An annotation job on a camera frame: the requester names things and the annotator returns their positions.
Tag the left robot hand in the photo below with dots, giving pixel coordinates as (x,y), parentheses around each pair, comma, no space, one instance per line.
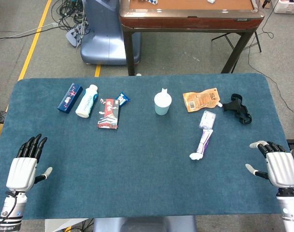
(21,172)

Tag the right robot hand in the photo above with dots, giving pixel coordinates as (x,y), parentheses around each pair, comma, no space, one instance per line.
(282,169)

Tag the purple white tube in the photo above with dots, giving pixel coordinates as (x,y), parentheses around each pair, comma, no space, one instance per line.
(204,141)

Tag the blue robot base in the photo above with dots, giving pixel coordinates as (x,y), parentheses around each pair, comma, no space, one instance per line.
(146,224)

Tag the dark blue carton box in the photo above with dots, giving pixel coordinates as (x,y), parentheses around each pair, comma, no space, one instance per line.
(69,97)

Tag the clear plastic case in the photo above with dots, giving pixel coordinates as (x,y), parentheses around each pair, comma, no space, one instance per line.
(207,119)

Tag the white plastic bottle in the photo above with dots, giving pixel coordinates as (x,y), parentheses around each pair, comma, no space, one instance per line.
(86,102)

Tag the red black flat box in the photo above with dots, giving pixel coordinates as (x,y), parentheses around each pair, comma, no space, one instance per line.
(109,113)

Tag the orange spout pouch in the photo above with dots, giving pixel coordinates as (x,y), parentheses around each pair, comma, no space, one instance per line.
(201,100)

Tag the blue felt table mat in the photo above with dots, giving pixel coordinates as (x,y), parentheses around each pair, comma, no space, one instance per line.
(137,157)

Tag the blue cookie snack packet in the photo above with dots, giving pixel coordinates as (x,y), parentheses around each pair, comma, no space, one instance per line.
(123,98)

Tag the black folding stand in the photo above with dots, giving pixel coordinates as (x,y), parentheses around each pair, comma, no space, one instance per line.
(257,41)

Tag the white light-blue cup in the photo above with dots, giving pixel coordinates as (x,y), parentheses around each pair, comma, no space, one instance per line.
(162,104)

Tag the grey power strip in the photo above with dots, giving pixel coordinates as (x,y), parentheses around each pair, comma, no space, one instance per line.
(73,36)

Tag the white storage box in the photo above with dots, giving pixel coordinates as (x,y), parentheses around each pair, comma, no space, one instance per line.
(288,7)

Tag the brown mahjong table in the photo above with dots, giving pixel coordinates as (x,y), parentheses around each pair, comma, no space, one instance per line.
(190,21)

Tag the white mahjong tile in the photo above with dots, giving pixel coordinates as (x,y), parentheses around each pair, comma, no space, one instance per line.
(211,1)

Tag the blue white snake puzzle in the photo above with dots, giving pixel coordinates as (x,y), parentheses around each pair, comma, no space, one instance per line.
(152,1)

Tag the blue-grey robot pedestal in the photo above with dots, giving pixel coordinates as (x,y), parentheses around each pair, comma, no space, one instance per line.
(103,38)

